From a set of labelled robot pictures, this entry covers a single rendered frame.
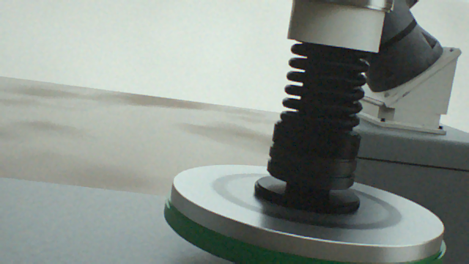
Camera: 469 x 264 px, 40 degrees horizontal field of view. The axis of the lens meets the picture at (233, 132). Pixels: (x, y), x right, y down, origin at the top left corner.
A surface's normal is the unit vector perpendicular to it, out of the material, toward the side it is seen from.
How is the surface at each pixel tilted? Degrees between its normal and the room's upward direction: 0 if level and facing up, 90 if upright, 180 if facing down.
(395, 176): 90
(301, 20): 90
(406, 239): 0
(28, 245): 0
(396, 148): 90
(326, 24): 90
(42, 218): 0
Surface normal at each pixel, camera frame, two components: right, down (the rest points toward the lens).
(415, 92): 0.14, 0.17
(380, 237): 0.15, -0.98
